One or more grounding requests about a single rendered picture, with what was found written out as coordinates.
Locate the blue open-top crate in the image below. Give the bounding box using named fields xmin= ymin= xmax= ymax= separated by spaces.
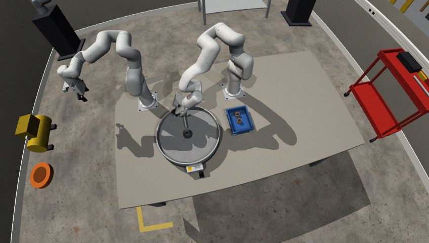
xmin=226 ymin=105 xmax=254 ymax=135

